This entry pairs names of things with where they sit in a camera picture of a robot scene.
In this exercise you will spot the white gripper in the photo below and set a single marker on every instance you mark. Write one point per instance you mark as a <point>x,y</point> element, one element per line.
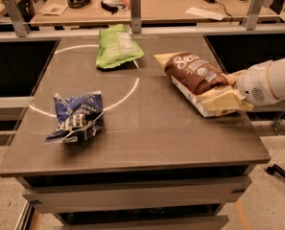
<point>252,82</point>

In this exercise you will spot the brown chip bag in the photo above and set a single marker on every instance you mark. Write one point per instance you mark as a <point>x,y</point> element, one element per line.
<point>195,78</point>

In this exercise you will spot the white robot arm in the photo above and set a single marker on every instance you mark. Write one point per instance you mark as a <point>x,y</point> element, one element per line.
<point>276,81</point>

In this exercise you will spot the green rice chip bag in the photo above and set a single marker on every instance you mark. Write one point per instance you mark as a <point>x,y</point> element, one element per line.
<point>116,47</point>

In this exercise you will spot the blue chip bag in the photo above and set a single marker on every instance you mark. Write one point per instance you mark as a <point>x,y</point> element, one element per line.
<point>79,118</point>

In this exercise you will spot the white paper sheet right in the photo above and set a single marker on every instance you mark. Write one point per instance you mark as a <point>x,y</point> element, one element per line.
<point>205,14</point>

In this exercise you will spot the black stand leg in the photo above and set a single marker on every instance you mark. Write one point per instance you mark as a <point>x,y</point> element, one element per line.
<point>271,170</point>

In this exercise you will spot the table drawer front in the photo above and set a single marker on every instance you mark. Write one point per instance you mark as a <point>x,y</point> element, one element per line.
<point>135,195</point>

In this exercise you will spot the black sunglasses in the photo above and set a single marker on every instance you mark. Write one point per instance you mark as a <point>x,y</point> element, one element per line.
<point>112,7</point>

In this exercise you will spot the wooden desk behind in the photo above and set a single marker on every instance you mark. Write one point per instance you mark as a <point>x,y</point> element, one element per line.
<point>152,12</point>

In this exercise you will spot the white paper card left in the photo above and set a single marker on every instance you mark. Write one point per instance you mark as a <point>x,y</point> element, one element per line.
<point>54,9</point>

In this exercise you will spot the metal bracket right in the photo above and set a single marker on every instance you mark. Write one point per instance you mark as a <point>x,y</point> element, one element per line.
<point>253,13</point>

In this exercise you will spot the metal bracket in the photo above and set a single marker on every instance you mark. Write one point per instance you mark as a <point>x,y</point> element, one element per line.
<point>136,16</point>
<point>20,27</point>
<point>253,13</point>

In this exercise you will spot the metal bracket middle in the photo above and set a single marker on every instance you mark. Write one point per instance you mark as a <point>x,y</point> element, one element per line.
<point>136,16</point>

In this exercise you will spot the metal bracket left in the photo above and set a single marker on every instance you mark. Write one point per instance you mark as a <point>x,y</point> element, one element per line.
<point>20,27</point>

